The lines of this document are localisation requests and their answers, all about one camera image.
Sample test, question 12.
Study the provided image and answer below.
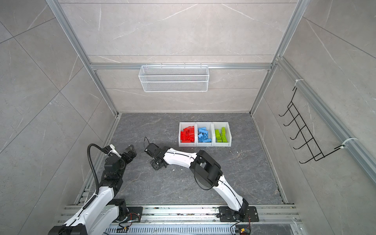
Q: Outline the red arch lego piece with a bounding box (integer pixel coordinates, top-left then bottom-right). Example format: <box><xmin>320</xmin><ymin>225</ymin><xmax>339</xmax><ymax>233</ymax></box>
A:
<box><xmin>181</xmin><ymin>126</ymin><xmax>194</xmax><ymax>139</ymax></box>

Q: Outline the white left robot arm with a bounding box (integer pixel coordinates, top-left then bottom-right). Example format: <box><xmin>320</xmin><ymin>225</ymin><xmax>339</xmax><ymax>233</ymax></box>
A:
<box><xmin>48</xmin><ymin>144</ymin><xmax>137</xmax><ymax>235</ymax></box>

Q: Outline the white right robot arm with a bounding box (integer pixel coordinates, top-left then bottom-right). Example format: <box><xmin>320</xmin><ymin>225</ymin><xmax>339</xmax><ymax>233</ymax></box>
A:
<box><xmin>145</xmin><ymin>143</ymin><xmax>249</xmax><ymax>220</ymax></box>

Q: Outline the white left bin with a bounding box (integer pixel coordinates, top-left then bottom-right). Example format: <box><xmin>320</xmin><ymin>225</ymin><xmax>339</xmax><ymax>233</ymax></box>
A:
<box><xmin>178</xmin><ymin>122</ymin><xmax>196</xmax><ymax>147</ymax></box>

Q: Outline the white bin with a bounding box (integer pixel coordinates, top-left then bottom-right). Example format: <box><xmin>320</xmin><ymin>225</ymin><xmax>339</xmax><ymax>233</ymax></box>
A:
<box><xmin>178</xmin><ymin>122</ymin><xmax>196</xmax><ymax>147</ymax></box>
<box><xmin>195</xmin><ymin>122</ymin><xmax>214</xmax><ymax>147</ymax></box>
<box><xmin>211</xmin><ymin>122</ymin><xmax>232</xmax><ymax>147</ymax></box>

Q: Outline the white middle bin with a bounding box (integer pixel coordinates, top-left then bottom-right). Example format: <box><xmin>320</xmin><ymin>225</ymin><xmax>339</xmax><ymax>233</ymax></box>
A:
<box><xmin>195</xmin><ymin>122</ymin><xmax>214</xmax><ymax>147</ymax></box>

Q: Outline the white right bin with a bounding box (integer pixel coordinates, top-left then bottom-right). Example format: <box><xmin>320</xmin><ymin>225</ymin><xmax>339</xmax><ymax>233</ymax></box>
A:
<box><xmin>211</xmin><ymin>122</ymin><xmax>232</xmax><ymax>147</ymax></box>

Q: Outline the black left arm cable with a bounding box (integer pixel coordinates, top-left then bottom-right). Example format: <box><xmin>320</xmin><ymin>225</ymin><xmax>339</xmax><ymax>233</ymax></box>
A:
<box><xmin>87</xmin><ymin>143</ymin><xmax>111</xmax><ymax>194</ymax></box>

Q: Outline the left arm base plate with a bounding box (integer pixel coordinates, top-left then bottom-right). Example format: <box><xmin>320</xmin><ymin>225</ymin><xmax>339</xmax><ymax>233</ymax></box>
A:
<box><xmin>113</xmin><ymin>206</ymin><xmax>144</xmax><ymax>223</ymax></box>

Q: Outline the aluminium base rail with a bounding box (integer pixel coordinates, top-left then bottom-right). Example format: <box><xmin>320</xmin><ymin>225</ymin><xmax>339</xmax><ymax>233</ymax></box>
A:
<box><xmin>103</xmin><ymin>204</ymin><xmax>306</xmax><ymax>235</ymax></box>

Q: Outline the white wire mesh basket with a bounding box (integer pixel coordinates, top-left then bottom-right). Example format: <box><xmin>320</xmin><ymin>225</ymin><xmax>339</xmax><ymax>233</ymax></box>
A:
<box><xmin>139</xmin><ymin>65</ymin><xmax>210</xmax><ymax>92</ymax></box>

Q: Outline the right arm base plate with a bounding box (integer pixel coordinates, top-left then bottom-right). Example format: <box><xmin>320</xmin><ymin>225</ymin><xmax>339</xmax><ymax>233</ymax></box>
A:
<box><xmin>216</xmin><ymin>206</ymin><xmax>259</xmax><ymax>222</ymax></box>

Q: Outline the black wire hook rack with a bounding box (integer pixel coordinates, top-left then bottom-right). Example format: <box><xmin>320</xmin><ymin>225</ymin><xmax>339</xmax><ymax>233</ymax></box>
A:
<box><xmin>278</xmin><ymin>87</ymin><xmax>346</xmax><ymax>164</ymax></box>

